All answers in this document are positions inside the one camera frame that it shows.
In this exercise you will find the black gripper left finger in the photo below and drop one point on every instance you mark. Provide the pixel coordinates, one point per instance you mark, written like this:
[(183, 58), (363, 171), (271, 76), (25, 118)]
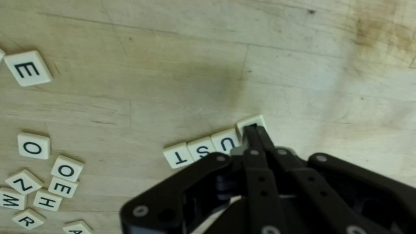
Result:
[(209, 195)]

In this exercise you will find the cream letter tile E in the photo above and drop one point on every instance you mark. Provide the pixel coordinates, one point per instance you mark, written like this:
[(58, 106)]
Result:
[(28, 67), (63, 187)]

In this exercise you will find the cream letter tile S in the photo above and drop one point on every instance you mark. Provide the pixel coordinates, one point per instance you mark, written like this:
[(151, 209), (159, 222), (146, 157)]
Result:
[(202, 148)]

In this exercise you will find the cream letter tile O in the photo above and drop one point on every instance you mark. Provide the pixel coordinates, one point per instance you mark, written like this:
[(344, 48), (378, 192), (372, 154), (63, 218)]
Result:
[(67, 169), (34, 145)]

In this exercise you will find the cream letter tile U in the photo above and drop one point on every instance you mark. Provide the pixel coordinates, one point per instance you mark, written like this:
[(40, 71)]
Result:
[(225, 140)]

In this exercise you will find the cream letter tile H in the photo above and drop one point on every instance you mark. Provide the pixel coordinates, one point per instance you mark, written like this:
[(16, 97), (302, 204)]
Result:
[(47, 200)]

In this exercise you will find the cream letter tile R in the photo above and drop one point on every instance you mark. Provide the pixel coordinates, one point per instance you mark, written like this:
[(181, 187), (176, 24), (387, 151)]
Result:
[(28, 219)]

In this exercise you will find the cream letter tile N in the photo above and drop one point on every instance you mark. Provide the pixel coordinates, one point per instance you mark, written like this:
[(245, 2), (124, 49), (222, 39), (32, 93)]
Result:
[(24, 182)]

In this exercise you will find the cream letter tile L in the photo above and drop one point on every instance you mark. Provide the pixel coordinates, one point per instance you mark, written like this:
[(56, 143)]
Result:
[(248, 119)]

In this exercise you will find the cream letter tile T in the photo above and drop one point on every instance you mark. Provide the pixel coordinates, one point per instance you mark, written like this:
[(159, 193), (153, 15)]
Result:
[(177, 156)]

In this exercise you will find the cream letter tile A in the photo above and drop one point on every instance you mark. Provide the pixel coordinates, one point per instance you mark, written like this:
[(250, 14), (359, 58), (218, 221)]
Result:
[(79, 227)]

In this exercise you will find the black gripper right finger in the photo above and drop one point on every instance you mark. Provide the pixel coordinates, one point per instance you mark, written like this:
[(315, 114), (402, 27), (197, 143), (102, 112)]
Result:
[(346, 199)]

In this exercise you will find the cream letter tile M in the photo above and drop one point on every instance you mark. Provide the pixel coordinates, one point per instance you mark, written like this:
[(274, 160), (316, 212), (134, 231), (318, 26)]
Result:
[(12, 200)]

